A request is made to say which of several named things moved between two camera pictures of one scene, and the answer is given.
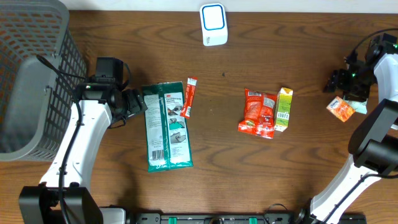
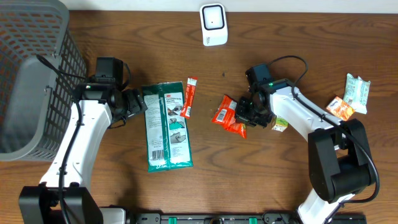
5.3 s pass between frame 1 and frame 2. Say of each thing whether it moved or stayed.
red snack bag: moved
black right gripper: moved
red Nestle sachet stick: stayed
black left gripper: stayed
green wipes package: stayed
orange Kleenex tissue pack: stayed
